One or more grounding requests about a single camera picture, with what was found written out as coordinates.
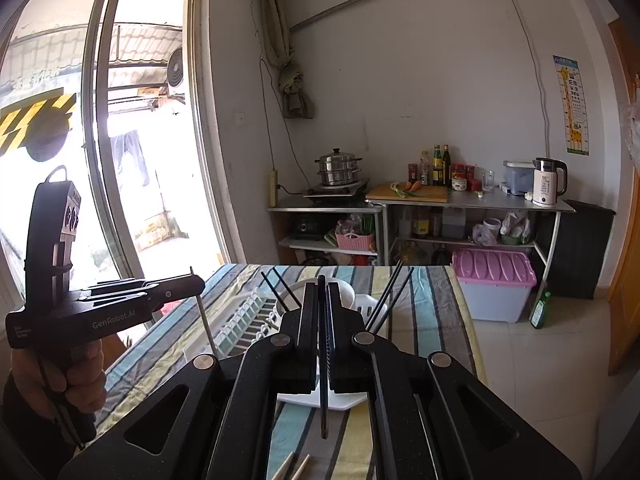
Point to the black chopstick outermost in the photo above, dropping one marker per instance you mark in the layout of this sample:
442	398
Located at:
323	358

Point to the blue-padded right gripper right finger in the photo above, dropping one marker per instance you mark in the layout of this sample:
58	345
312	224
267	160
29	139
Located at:
430	417

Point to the person left hand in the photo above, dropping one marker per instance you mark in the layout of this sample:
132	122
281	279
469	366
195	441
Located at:
83	383

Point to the pink lidded storage bin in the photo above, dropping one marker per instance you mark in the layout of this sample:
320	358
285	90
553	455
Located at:
496	284

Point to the white ceramic bowl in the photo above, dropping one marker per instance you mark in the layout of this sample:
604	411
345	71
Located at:
347	293

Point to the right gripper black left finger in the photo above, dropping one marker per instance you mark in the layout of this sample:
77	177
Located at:
212	419

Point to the translucent blue storage box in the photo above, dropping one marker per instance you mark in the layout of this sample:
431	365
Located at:
519	177

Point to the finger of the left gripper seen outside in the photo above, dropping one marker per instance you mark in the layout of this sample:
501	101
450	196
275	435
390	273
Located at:
160	292

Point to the light wooden chopstick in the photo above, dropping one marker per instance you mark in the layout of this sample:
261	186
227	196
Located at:
283	468
301	468

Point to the white plastic dish rack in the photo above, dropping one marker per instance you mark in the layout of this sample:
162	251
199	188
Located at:
251	316

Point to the outdoor air conditioner unit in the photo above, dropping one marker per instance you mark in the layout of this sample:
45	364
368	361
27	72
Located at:
175	73

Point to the green cloth hanging on wall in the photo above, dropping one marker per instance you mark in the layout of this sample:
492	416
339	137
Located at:
296	104

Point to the giraffe height chart poster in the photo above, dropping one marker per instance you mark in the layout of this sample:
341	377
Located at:
574	105

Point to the black cabinet beside shelf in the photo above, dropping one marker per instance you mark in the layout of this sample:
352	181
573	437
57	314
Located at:
579	251

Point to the white electric kettle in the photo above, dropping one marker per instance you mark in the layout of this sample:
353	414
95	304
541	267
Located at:
550	181

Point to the black induction cooktop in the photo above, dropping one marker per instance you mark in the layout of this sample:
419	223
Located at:
349	194

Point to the wooden cutting board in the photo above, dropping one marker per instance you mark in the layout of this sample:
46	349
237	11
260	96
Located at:
415	193

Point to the striped tablecloth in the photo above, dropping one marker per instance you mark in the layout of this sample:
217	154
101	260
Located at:
216	421

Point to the wooden door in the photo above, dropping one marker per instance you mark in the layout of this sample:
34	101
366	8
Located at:
624	292

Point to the stainless steel steamer pot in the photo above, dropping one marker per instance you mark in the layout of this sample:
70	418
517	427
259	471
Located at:
338	168

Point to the green glass bottle on floor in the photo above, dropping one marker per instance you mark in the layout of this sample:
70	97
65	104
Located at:
538	314

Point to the pink plastic basket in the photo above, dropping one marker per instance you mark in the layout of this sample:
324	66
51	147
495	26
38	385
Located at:
355	242

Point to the plastic bags on door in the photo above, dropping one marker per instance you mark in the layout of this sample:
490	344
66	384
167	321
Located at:
634	120

